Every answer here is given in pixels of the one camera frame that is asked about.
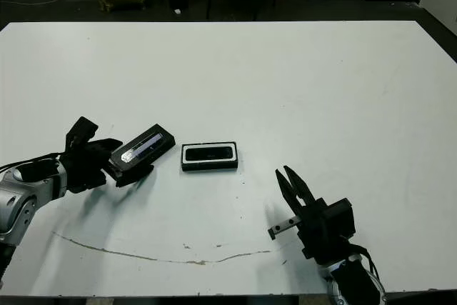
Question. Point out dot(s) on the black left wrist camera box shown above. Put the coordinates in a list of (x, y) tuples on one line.
[(81, 131)]

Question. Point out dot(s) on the slim black camera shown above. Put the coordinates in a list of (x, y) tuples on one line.
[(209, 153)]

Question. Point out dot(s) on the black box lid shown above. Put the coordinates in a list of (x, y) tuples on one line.
[(150, 146)]

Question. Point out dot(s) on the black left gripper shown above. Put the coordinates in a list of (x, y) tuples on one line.
[(84, 169)]

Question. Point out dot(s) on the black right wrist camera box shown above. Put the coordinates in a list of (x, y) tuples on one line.
[(341, 217)]

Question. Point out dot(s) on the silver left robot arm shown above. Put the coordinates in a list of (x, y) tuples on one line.
[(21, 208)]

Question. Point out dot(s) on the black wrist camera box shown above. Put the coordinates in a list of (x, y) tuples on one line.
[(341, 217), (81, 131)]

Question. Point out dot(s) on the black box base white insert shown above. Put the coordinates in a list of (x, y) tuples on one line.
[(210, 167)]

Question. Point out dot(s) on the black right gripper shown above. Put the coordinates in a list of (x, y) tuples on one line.
[(314, 233)]

